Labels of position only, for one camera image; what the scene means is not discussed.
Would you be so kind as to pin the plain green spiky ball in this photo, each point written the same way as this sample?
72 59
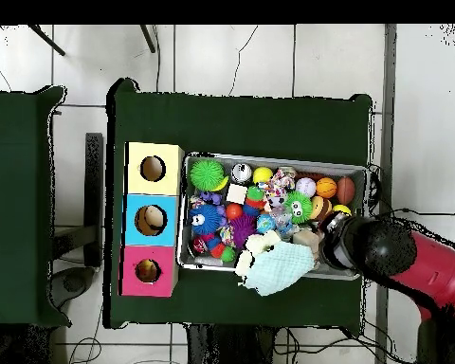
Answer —
207 174

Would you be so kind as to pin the white baseball toy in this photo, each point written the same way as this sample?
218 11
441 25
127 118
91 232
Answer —
305 187

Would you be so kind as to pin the dark blue spiky ball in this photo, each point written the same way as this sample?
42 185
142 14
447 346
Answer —
207 220

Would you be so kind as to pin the pale yellow cloth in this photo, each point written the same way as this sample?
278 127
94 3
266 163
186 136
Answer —
256 243

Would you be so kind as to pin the brown rubber ball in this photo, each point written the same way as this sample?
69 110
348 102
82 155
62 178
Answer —
346 190

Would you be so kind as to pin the dark green side table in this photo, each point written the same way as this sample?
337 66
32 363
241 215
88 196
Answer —
30 189

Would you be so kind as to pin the orange basketball toy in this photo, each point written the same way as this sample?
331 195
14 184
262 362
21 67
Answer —
327 188

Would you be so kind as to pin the yellow ball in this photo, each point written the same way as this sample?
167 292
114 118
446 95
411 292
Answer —
262 174

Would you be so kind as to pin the purple spiky toy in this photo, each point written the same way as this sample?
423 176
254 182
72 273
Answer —
243 229

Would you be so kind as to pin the tan wooden block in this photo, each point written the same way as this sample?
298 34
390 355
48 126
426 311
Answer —
306 238

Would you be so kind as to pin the mint green cloth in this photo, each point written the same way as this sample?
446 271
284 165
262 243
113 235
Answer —
280 269

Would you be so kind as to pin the small silver can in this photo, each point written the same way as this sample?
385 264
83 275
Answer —
241 173

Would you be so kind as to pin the black flat panel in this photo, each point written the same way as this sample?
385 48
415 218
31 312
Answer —
94 189

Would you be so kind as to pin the black tripod leg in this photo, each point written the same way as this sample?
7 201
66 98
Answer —
148 38
45 39

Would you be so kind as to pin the wooden box three holes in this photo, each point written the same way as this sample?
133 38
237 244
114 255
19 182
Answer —
150 197

